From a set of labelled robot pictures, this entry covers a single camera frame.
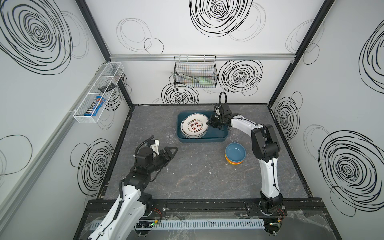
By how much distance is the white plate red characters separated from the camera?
1.00 metres

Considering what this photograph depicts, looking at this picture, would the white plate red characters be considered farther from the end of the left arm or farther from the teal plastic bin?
the end of the left arm

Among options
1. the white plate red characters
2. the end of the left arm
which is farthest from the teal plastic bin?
the end of the left arm
